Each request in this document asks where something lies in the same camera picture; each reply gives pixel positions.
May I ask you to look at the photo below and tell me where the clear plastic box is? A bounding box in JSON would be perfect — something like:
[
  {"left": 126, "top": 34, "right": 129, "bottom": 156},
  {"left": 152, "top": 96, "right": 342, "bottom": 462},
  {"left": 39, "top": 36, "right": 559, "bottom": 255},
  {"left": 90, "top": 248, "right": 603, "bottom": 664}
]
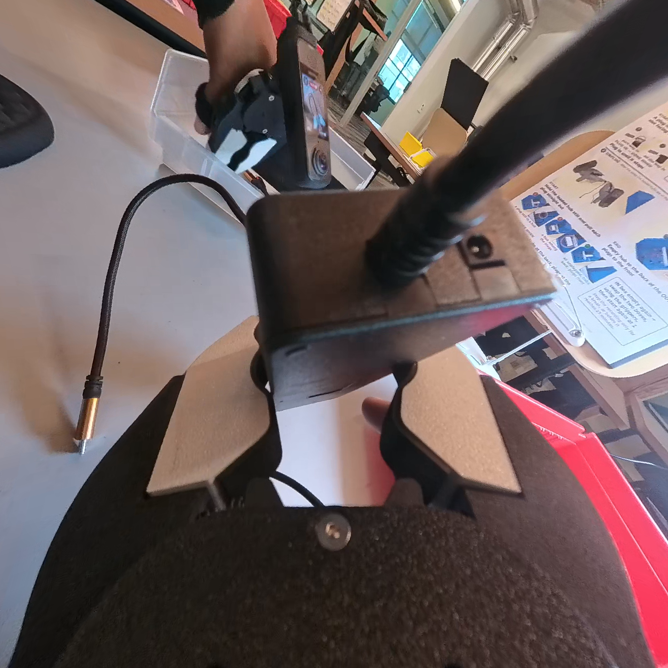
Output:
[{"left": 150, "top": 48, "right": 376, "bottom": 209}]

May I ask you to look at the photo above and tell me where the printed instruction sheet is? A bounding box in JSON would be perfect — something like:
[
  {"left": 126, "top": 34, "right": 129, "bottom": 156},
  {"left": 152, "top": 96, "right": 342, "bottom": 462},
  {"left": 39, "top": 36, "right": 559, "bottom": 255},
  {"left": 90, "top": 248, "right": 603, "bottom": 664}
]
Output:
[{"left": 509, "top": 102, "right": 668, "bottom": 366}]

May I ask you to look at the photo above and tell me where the cardboard box with black flap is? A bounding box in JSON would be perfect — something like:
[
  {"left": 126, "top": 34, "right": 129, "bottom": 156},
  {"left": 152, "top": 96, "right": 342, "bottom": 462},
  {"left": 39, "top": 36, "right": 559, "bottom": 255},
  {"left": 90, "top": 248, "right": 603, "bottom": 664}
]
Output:
[{"left": 422, "top": 57, "right": 490, "bottom": 157}]

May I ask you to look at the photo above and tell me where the black mesh pad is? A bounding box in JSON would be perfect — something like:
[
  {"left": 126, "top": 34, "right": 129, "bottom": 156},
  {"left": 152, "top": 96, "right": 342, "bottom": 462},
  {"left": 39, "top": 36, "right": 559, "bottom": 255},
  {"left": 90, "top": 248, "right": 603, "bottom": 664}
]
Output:
[{"left": 0, "top": 73, "right": 55, "bottom": 169}]

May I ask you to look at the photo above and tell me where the window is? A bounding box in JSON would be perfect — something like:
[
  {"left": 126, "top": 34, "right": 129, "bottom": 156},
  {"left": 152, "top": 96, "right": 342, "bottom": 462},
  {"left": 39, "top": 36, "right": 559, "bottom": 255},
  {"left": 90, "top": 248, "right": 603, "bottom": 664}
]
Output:
[{"left": 376, "top": 0, "right": 426, "bottom": 101}]

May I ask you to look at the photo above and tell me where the black usb hub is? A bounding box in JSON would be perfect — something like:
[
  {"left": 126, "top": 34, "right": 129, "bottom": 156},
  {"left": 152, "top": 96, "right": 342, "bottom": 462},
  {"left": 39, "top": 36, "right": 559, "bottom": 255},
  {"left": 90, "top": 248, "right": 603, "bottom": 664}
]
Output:
[{"left": 245, "top": 188, "right": 556, "bottom": 413}]

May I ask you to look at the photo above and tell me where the black braided usb cable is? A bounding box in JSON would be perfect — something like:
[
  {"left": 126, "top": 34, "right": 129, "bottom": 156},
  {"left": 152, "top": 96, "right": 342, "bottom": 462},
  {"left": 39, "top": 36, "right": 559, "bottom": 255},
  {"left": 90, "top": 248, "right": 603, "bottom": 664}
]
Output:
[{"left": 73, "top": 174, "right": 251, "bottom": 455}]

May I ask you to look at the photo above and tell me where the person's left forearm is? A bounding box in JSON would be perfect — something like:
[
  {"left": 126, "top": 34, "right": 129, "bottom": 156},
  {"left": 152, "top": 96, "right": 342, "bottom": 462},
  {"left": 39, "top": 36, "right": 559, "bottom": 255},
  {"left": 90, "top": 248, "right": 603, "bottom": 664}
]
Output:
[{"left": 190, "top": 0, "right": 264, "bottom": 28}]

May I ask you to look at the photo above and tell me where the thick black hub cable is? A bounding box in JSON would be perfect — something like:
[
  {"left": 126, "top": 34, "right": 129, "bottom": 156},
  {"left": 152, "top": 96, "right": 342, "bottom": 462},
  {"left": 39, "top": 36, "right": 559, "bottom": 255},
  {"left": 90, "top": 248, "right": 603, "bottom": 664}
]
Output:
[{"left": 364, "top": 0, "right": 668, "bottom": 288}]

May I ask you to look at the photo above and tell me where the person's left hand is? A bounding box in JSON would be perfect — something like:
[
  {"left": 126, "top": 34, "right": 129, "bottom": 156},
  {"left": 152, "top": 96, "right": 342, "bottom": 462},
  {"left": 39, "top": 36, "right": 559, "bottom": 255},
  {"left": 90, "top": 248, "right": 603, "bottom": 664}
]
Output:
[{"left": 193, "top": 2, "right": 278, "bottom": 135}]

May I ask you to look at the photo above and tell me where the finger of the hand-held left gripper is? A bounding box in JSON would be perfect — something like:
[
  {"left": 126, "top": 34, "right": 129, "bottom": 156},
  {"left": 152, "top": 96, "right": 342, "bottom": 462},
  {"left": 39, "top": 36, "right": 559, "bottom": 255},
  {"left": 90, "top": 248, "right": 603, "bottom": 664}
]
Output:
[
  {"left": 211, "top": 128, "right": 252, "bottom": 164},
  {"left": 231, "top": 139, "right": 278, "bottom": 174}
]

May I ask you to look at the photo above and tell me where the dark wooden table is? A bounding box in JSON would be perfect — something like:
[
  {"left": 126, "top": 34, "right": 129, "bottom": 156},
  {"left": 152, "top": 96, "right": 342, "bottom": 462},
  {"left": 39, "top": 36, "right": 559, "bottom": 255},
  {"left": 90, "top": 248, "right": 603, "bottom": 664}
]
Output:
[{"left": 360, "top": 112, "right": 421, "bottom": 187}]

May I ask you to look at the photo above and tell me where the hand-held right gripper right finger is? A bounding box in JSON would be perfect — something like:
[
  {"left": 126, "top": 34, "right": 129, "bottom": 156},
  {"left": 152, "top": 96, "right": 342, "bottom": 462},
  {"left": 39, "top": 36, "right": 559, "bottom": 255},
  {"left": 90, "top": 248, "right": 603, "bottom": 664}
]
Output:
[{"left": 378, "top": 347, "right": 523, "bottom": 504}]

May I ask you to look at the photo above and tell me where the person's right hand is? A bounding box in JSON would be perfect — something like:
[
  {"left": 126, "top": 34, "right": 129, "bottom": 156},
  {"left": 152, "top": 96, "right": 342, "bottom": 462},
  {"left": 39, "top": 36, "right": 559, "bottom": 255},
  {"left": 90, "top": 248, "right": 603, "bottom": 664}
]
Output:
[{"left": 361, "top": 397, "right": 390, "bottom": 434}]

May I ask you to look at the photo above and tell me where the red plastic bin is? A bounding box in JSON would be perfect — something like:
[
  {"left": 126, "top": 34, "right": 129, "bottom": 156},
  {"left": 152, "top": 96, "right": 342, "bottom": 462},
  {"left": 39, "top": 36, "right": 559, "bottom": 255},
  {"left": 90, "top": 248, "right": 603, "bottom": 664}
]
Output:
[{"left": 477, "top": 365, "right": 668, "bottom": 668}]

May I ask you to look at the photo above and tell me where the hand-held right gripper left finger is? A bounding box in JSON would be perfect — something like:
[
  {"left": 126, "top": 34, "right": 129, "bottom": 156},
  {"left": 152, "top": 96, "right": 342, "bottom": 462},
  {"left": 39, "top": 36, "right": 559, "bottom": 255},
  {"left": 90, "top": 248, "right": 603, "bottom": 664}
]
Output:
[{"left": 146, "top": 316, "right": 285, "bottom": 509}]

